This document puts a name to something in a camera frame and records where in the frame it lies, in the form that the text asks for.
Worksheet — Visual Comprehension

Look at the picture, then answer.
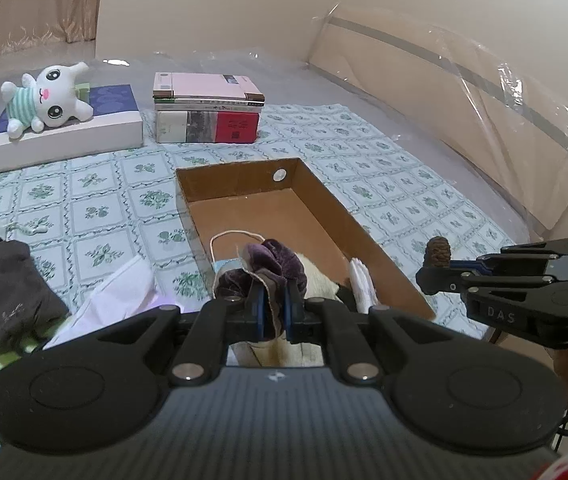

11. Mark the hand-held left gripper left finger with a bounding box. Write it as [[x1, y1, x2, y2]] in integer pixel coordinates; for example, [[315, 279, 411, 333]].
[[96, 284, 267, 387]]

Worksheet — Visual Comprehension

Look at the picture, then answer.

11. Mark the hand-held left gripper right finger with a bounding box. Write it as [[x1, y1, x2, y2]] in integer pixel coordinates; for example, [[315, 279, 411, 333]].
[[284, 285, 457, 386]]

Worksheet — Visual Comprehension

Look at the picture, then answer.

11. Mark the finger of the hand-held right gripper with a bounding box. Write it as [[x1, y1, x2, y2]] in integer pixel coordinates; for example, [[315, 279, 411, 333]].
[[446, 237, 568, 275], [415, 262, 555, 296]]

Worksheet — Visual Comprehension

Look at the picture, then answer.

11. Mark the brown scrunchie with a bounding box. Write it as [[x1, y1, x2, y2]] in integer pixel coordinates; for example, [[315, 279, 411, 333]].
[[424, 236, 451, 268]]

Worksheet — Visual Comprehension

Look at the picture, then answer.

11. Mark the purple velvet scrunchie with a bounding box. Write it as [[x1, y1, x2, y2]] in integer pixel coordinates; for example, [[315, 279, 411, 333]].
[[214, 239, 309, 341]]

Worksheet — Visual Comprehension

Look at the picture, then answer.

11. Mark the cardboard box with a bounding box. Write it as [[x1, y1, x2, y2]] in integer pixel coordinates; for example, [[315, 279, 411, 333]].
[[175, 157, 437, 368]]

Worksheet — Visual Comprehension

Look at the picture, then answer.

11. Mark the dark grey sock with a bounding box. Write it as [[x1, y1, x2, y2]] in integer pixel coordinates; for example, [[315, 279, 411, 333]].
[[0, 237, 72, 356]]

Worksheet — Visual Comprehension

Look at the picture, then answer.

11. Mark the floral printed cloth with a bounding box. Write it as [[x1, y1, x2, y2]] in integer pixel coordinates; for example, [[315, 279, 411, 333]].
[[0, 102, 515, 461]]

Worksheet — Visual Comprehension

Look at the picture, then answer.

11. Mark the white and lilac cloth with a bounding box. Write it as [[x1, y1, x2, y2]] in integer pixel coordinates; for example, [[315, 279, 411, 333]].
[[44, 252, 175, 351]]

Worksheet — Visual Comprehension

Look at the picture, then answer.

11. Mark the plastic wrapped headboard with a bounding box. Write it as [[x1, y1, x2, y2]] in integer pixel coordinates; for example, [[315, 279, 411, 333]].
[[306, 2, 568, 241]]

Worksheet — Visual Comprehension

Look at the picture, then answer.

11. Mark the stack of books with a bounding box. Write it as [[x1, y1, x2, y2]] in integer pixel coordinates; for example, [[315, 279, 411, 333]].
[[153, 71, 265, 145]]

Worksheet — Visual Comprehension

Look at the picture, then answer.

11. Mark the plastic wrapped mattress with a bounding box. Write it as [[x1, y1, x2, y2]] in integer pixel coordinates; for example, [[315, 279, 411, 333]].
[[0, 50, 565, 341]]

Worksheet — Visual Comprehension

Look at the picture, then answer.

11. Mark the white and blue flat box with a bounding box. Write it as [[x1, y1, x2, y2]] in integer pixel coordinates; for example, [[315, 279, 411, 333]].
[[0, 82, 145, 177]]

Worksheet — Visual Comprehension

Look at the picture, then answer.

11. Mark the white plush toy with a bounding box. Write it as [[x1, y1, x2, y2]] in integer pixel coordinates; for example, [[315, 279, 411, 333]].
[[1, 61, 95, 140]]

